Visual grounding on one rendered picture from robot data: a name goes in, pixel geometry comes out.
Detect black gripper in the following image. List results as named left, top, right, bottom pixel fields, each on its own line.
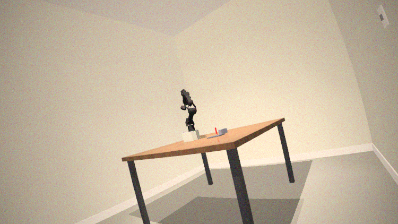
left=181, top=101, right=187, bottom=110

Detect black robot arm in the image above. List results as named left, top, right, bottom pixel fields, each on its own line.
left=181, top=89, right=197, bottom=132

